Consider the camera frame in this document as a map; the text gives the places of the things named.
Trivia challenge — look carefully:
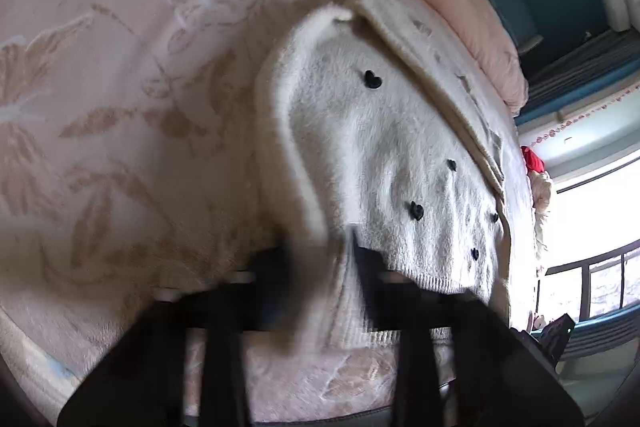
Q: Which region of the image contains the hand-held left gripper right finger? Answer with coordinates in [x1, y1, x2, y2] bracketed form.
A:
[350, 229, 586, 427]

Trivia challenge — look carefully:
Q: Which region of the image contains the white fluffy garment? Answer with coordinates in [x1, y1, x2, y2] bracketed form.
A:
[529, 171, 555, 279]

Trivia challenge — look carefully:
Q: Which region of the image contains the red cloth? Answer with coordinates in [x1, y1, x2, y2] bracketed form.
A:
[520, 145, 547, 176]

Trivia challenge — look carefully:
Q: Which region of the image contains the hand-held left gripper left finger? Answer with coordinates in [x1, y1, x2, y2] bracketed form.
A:
[57, 245, 326, 427]

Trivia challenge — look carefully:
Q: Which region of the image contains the pink floral blanket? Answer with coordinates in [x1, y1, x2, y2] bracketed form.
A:
[0, 0, 541, 424]

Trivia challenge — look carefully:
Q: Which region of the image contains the white fuzzy cardigan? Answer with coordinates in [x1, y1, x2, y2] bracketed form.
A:
[254, 0, 540, 350]

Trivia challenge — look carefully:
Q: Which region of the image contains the dark striped curtain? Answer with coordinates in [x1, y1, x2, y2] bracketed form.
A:
[525, 27, 640, 108]

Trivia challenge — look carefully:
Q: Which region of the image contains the plain pink quilt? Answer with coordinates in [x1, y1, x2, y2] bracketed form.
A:
[314, 0, 531, 114]

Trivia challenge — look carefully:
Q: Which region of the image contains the dark window railing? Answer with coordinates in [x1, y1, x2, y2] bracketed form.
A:
[536, 241, 640, 324]

